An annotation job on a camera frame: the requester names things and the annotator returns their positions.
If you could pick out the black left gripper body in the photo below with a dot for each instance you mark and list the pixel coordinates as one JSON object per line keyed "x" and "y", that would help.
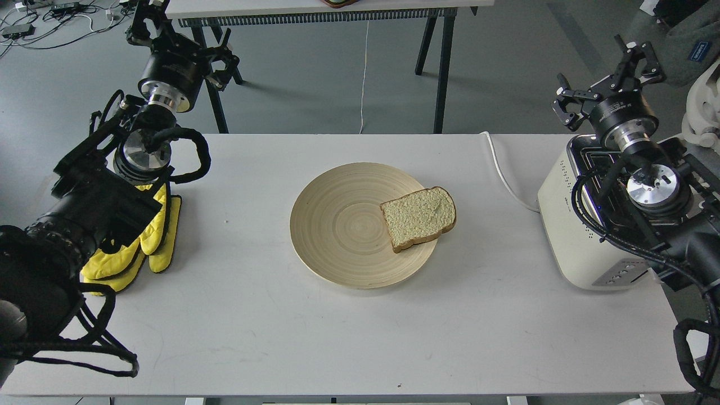
{"x": 173, "y": 76}

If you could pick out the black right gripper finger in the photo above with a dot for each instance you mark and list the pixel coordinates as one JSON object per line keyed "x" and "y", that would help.
{"x": 638, "y": 67}
{"x": 573, "y": 107}

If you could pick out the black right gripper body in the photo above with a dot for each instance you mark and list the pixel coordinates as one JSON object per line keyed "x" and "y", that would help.
{"x": 624, "y": 122}

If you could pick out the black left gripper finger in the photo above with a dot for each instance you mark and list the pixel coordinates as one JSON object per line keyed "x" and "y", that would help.
{"x": 223, "y": 52}
{"x": 138, "y": 33}

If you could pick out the slice of bread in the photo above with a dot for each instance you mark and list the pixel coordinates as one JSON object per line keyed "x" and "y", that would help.
{"x": 419, "y": 217}

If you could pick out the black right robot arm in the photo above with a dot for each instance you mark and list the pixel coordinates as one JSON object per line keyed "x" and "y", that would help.
{"x": 692, "y": 260}

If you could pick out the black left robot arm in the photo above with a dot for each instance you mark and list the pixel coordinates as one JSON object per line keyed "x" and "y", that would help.
{"x": 107, "y": 194}

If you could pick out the cream white toaster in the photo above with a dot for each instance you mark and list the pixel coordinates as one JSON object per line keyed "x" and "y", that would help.
{"x": 600, "y": 207}

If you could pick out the grey bag with blue label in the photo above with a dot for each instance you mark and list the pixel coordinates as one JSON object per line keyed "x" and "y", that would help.
{"x": 683, "y": 33}

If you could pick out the background table with black legs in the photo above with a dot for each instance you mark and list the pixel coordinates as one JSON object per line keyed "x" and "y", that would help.
{"x": 197, "y": 14}

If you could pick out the white object at right edge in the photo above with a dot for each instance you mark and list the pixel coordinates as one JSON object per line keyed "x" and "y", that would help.
{"x": 700, "y": 123}

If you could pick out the brown object on background table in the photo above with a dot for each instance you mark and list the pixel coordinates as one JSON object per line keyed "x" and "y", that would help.
{"x": 338, "y": 3}

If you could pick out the round bamboo plate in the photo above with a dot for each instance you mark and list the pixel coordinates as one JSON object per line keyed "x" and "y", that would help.
{"x": 338, "y": 230}

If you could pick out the yellow oven glove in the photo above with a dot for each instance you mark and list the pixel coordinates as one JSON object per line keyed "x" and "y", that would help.
{"x": 154, "y": 247}

